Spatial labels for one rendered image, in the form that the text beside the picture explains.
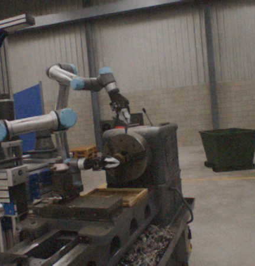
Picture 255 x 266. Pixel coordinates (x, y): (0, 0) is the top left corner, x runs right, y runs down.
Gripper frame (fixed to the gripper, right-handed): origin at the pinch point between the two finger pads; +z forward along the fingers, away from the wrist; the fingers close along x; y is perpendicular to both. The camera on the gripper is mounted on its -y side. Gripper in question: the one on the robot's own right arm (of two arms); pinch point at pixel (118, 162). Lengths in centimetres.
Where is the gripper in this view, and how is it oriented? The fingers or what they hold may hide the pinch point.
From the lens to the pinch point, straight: 169.3
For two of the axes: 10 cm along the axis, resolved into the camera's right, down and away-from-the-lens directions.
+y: -3.9, 0.9, -9.2
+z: 9.2, -0.6, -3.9
